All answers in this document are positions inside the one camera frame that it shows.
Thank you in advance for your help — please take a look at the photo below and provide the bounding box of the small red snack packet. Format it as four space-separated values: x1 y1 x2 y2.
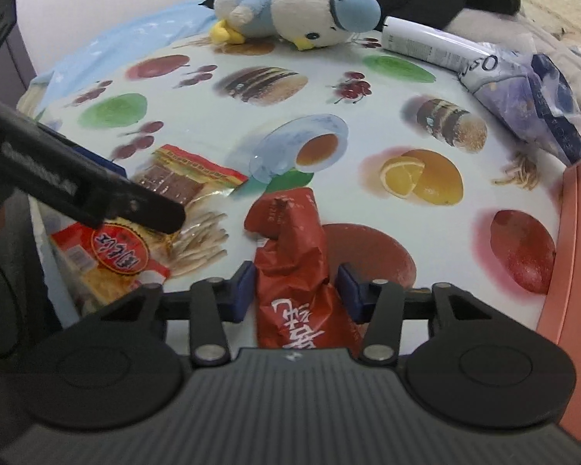
244 188 361 354

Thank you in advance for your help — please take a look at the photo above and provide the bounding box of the red yellow cracker snack packet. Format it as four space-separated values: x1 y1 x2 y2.
48 144 248 317

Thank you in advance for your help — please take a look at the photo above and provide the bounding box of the fruit print tablecloth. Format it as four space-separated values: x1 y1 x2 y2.
36 34 564 327

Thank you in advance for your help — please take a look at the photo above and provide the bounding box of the pink cardboard box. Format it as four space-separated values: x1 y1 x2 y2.
536 164 581 441

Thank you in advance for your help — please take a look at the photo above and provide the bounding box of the light blue star bedsheet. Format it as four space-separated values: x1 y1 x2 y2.
16 0 214 118

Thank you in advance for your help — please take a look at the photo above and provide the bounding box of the clear blue plastic bag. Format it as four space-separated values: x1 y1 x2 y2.
459 43 581 167

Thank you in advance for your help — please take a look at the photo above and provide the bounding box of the white cylindrical tube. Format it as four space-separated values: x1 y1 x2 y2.
381 17 491 72

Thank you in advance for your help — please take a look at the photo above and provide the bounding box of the blue white plush bird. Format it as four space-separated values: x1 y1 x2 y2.
210 0 381 50

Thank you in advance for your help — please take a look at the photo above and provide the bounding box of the grey duvet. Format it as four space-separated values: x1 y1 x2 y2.
445 9 581 88

